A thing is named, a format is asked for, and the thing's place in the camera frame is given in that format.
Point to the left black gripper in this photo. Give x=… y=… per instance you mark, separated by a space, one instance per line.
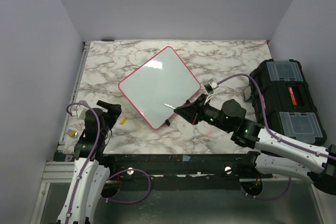
x=114 y=110

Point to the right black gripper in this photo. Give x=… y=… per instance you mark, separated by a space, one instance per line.
x=192 y=112

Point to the yellow marker cap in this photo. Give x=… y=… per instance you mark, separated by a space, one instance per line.
x=123 y=120

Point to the white yellow whiteboard marker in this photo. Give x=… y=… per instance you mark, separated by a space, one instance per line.
x=169 y=106

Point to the pink framed whiteboard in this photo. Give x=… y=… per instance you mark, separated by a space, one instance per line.
x=163 y=79

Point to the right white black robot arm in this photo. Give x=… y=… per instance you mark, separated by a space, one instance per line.
x=273 y=153

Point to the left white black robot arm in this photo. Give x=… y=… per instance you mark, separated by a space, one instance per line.
x=89 y=174

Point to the yellow clamp with bolt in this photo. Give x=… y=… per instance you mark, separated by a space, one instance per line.
x=72 y=133

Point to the black plastic toolbox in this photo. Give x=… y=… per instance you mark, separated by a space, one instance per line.
x=281 y=99

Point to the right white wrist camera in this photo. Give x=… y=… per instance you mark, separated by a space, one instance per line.
x=210 y=86

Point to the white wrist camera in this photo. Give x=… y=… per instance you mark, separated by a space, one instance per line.
x=81 y=109
x=210 y=86

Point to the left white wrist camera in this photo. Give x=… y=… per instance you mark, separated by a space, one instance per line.
x=81 y=109

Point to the black base frame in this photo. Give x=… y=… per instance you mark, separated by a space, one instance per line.
x=180 y=172

